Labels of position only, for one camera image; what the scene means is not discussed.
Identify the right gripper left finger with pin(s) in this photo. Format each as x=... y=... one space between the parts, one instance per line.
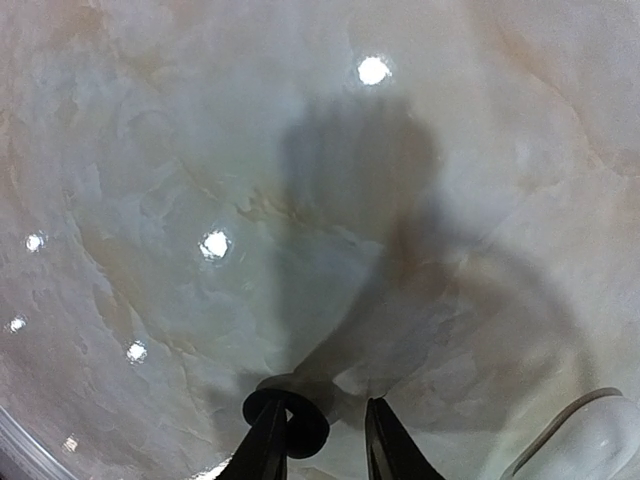
x=263 y=453

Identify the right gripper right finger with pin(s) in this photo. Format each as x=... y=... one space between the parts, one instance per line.
x=391 y=452

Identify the black clip earbud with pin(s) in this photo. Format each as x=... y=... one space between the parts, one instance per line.
x=307 y=429

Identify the white case with black window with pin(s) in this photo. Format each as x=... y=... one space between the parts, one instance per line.
x=594 y=437

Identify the aluminium front rail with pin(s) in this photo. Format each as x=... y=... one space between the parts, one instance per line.
x=22 y=457

